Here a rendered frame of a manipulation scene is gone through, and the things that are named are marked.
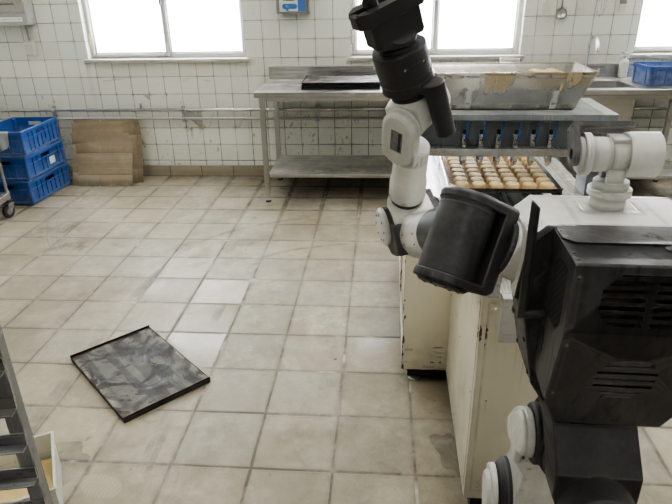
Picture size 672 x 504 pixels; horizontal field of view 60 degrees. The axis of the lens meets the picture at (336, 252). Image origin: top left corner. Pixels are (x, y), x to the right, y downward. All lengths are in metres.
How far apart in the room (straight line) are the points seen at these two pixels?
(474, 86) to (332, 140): 3.27
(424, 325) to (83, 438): 1.43
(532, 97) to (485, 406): 1.10
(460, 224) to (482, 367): 0.92
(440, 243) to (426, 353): 1.69
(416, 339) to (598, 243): 1.74
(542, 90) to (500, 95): 0.14
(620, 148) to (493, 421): 1.13
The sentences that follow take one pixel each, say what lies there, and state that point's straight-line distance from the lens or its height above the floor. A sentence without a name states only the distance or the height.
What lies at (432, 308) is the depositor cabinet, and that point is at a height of 0.39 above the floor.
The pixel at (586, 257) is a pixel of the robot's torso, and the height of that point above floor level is 1.29.
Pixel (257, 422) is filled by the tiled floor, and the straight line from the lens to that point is 2.49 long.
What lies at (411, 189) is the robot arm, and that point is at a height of 1.25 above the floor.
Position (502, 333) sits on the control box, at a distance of 1.68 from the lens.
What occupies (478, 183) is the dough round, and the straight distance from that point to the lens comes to 2.26.
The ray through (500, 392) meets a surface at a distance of 1.83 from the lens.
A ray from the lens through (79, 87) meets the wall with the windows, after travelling 5.91.
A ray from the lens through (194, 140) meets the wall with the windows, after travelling 5.61.
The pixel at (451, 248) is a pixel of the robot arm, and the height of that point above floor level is 1.24.
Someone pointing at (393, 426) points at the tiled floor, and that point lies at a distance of 2.45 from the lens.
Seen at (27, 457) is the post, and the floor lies 0.73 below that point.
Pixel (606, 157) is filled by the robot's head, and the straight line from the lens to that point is 0.94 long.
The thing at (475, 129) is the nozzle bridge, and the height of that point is 1.11.
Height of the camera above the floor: 1.60
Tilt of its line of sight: 24 degrees down
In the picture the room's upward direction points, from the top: 1 degrees counter-clockwise
